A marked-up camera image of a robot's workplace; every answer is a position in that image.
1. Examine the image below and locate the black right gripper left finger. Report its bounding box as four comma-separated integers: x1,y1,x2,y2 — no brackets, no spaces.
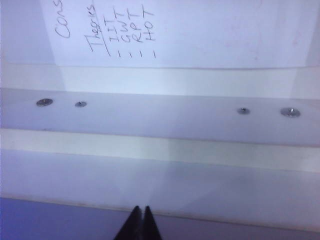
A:
113,205,144,240

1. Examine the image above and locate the large silver screw head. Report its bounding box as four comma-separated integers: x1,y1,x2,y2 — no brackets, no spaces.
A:
36,98,54,108
279,106,302,118

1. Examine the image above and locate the handwritten white paper sheet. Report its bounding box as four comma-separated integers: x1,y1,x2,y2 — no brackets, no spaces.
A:
39,0,315,70

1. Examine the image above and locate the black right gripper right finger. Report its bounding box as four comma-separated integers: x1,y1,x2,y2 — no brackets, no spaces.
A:
144,205,163,240

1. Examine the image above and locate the white drawer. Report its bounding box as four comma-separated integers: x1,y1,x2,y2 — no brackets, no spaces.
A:
0,0,320,227

